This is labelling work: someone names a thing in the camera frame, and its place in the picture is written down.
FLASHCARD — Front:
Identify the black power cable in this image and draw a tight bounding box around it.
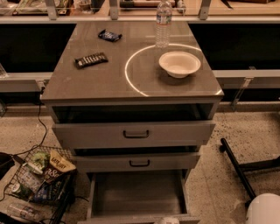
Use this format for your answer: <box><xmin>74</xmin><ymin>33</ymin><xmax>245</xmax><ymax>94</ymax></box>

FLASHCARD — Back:
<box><xmin>0</xmin><ymin>87</ymin><xmax>49</xmax><ymax>202</ymax></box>

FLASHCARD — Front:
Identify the tan chip bag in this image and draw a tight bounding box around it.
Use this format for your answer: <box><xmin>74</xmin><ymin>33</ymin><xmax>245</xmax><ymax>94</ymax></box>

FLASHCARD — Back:
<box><xmin>50</xmin><ymin>150</ymin><xmax>76</xmax><ymax>172</ymax></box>

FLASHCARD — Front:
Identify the grey drawer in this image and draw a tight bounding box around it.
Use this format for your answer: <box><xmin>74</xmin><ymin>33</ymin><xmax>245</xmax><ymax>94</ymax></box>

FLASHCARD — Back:
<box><xmin>52</xmin><ymin>121</ymin><xmax>215</xmax><ymax>150</ymax></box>
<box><xmin>73</xmin><ymin>152</ymin><xmax>200</xmax><ymax>172</ymax></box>
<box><xmin>77</xmin><ymin>170</ymin><xmax>200</xmax><ymax>224</ymax></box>

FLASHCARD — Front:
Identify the clear plastic water bottle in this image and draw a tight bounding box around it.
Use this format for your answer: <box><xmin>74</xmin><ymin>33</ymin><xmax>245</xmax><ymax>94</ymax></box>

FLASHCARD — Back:
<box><xmin>155</xmin><ymin>0</ymin><xmax>172</xmax><ymax>48</ymax></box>

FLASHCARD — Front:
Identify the dark blue snack packet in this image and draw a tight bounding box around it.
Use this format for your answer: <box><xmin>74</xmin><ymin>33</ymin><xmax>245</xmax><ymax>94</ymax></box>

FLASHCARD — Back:
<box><xmin>98</xmin><ymin>30</ymin><xmax>123</xmax><ymax>42</ymax></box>

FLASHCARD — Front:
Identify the green snack bag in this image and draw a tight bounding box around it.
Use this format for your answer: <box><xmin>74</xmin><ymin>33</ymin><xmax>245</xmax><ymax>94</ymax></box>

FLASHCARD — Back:
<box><xmin>31</xmin><ymin>151</ymin><xmax>50</xmax><ymax>171</ymax></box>

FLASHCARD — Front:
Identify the white paper bowl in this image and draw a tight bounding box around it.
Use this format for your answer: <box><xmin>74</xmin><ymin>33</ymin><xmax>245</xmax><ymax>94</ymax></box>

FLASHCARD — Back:
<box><xmin>158</xmin><ymin>52</ymin><xmax>201</xmax><ymax>79</ymax></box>

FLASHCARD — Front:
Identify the plastic bottle on floor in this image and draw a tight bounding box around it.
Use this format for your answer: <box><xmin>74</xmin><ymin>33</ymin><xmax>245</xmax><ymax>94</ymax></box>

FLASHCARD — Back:
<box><xmin>7</xmin><ymin>203</ymin><xmax>41</xmax><ymax>222</ymax></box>

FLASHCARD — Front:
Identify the grey drawer cabinet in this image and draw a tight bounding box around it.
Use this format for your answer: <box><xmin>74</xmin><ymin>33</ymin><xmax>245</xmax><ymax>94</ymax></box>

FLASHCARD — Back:
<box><xmin>40</xmin><ymin>20</ymin><xmax>225</xmax><ymax>224</ymax></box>

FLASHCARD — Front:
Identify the black chocolate bar wrapper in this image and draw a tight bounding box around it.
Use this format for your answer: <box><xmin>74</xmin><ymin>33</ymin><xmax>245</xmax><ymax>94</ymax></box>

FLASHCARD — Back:
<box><xmin>74</xmin><ymin>52</ymin><xmax>109</xmax><ymax>69</ymax></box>

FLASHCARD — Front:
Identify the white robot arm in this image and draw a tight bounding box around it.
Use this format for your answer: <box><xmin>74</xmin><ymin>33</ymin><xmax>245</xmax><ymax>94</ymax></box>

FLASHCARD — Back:
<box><xmin>223</xmin><ymin>193</ymin><xmax>280</xmax><ymax>224</ymax></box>

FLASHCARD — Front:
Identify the black chair base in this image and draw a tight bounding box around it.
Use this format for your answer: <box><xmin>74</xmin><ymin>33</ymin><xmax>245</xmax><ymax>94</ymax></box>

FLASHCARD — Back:
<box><xmin>220</xmin><ymin>138</ymin><xmax>280</xmax><ymax>207</ymax></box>

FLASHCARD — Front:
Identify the green can in basket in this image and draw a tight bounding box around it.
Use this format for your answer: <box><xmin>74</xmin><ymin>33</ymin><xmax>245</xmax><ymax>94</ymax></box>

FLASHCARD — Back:
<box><xmin>11</xmin><ymin>183</ymin><xmax>32</xmax><ymax>200</ymax></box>

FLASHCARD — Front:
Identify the black wire basket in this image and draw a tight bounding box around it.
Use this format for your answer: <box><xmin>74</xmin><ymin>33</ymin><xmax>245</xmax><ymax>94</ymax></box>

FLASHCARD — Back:
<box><xmin>5</xmin><ymin>146</ymin><xmax>76</xmax><ymax>224</ymax></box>

